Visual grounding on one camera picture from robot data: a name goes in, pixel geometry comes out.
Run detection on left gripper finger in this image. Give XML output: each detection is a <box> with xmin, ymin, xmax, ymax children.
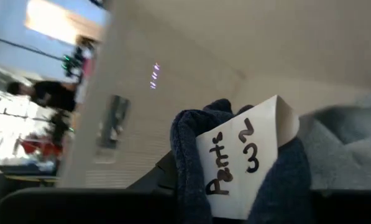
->
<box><xmin>127</xmin><ymin>151</ymin><xmax>180</xmax><ymax>190</ymax></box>

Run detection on navy blue pants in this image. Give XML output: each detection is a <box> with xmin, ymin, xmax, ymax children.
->
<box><xmin>169</xmin><ymin>98</ymin><xmax>313</xmax><ymax>224</ymax></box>

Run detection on white label marked Pants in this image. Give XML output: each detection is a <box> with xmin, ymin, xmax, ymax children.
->
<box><xmin>195</xmin><ymin>95</ymin><xmax>300</xmax><ymax>221</ymax></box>

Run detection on light grey shirt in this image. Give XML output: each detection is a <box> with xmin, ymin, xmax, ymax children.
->
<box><xmin>296</xmin><ymin>82</ymin><xmax>371</xmax><ymax>191</ymax></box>

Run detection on white perforated plastic basket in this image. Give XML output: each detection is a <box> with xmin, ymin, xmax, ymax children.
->
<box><xmin>57</xmin><ymin>0</ymin><xmax>371</xmax><ymax>190</ymax></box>

